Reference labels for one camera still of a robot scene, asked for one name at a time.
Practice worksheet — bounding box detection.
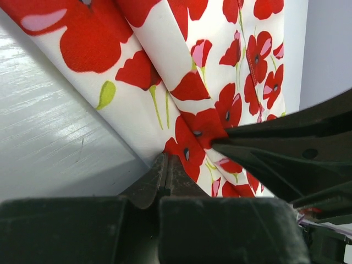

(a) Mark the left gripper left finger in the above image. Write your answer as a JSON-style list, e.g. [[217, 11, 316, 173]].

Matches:
[[1, 154, 168, 263]]

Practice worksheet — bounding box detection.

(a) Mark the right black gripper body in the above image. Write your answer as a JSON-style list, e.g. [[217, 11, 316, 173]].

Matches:
[[292, 191, 351, 220]]

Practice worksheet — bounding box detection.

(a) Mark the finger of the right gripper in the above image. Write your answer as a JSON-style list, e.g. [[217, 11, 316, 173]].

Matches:
[[226, 90, 351, 138], [212, 137, 351, 204]]

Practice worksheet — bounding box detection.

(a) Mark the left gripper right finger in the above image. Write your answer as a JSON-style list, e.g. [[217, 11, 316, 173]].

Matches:
[[158, 156, 310, 263]]

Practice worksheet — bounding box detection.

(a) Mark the white red poppy skirt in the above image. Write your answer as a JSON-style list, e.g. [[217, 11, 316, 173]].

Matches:
[[0, 0, 287, 199]]

